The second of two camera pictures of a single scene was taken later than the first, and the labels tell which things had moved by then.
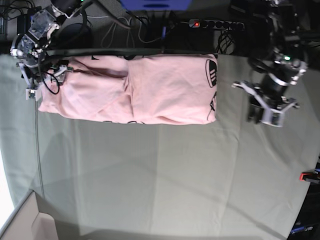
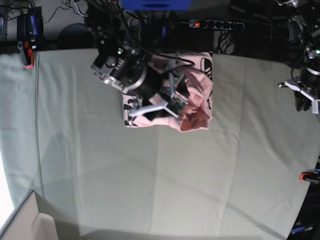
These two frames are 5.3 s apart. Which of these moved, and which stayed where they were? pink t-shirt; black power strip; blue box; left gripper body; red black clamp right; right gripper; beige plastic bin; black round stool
Moved: pink t-shirt; right gripper; left gripper body
Stayed: blue box; beige plastic bin; red black clamp right; black round stool; black power strip
